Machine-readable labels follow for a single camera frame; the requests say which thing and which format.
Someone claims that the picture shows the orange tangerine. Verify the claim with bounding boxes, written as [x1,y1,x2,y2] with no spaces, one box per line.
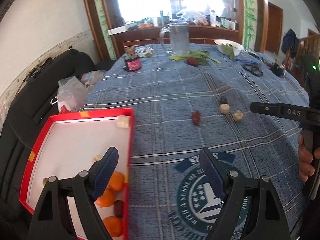
[107,171,125,192]
[103,216,123,238]
[95,189,116,207]

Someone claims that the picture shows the beige walnut piece two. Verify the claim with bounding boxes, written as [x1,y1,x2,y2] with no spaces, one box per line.
[233,110,244,122]

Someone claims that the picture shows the beige walnut piece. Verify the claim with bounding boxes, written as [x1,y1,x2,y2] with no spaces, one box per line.
[219,103,230,115]

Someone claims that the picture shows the dark brown nut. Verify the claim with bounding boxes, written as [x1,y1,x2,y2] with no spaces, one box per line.
[220,96,228,104]

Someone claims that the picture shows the red jujube date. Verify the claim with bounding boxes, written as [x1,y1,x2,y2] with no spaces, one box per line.
[191,110,201,125]

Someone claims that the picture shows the right hand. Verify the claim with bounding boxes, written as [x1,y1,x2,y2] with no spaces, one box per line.
[298,133,320,183]

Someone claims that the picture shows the black scissors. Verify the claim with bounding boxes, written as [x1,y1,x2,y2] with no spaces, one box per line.
[241,63,263,77]

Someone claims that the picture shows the red shallow tray box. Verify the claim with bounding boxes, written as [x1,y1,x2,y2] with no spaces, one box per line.
[20,108,135,239]

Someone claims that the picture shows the white bowl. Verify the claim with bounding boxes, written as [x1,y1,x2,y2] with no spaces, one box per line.
[214,39,244,56]

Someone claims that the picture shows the brown wooden door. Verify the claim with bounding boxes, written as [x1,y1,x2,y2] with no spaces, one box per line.
[265,2,283,55]

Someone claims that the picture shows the black leather sofa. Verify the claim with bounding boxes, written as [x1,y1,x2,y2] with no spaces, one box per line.
[0,49,114,239]

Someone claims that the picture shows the green vegetable leaves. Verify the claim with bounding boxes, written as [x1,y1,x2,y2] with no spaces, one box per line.
[169,49,221,65]

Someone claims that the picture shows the blue plaid tablecloth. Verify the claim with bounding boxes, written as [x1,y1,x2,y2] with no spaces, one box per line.
[83,44,309,239]

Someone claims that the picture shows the white plastic bag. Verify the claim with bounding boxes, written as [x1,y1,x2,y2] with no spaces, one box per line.
[50,76,88,112]

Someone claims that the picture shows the wooden counter cabinet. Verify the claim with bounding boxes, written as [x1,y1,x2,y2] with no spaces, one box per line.
[111,24,242,56]

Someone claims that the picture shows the glass pitcher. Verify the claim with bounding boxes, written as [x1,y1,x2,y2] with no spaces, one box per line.
[159,22,190,55]

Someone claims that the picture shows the red label jar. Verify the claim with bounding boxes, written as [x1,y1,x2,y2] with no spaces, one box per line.
[124,54,142,72]

